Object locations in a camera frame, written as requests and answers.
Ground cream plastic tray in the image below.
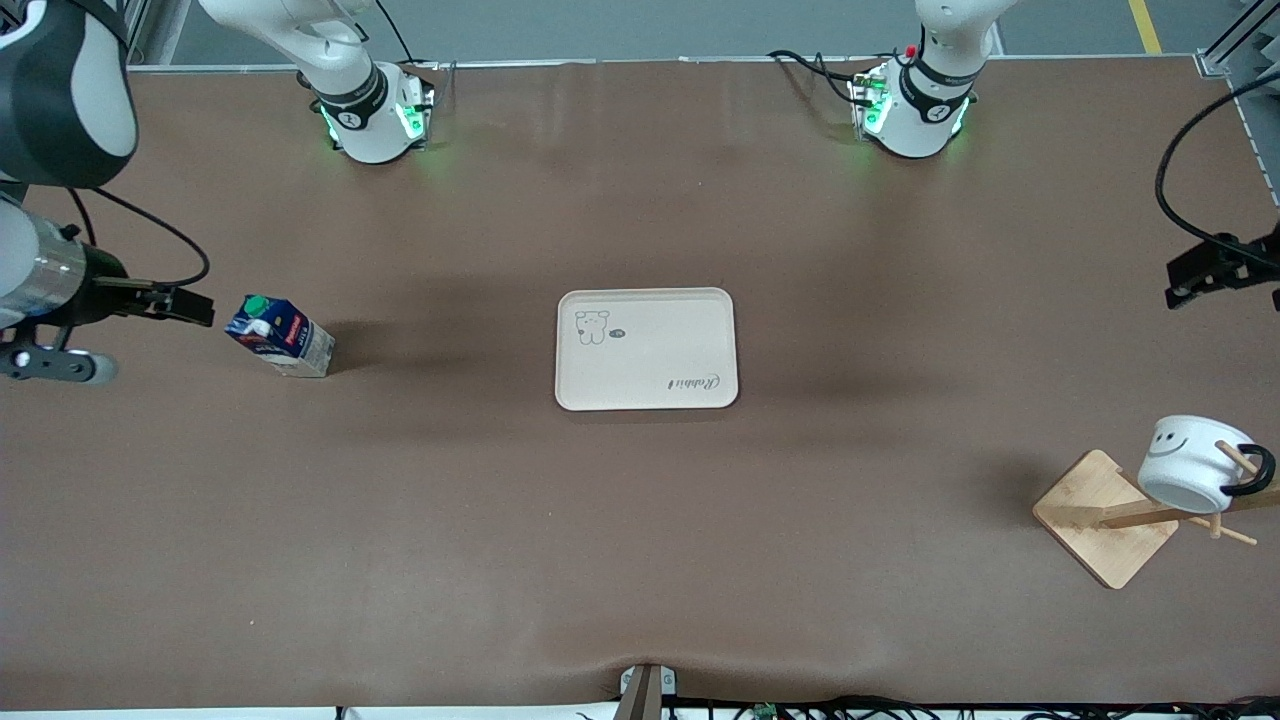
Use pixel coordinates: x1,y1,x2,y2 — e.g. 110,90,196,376
554,287,740,412

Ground white mug black handle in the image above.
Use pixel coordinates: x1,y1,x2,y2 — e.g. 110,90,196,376
1137,414,1278,515

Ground aluminium frame with black struts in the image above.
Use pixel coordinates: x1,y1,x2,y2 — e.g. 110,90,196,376
122,0,193,67

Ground aluminium frame corner post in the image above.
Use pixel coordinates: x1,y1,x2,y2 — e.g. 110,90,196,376
1195,0,1280,81

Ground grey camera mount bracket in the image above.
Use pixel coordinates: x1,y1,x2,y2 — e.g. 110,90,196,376
615,663,679,720

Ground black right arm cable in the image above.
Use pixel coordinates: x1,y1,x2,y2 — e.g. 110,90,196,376
65,185,212,291

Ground black left base cables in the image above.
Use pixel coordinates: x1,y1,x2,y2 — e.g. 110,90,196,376
768,48,873,107

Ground wooden mug tree rack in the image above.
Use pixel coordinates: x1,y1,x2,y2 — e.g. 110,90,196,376
1032,440,1280,591

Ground blue milk carton green cap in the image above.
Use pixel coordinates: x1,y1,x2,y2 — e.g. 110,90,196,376
224,294,337,379

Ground black right base cable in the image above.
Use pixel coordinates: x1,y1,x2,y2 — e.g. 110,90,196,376
375,0,447,77

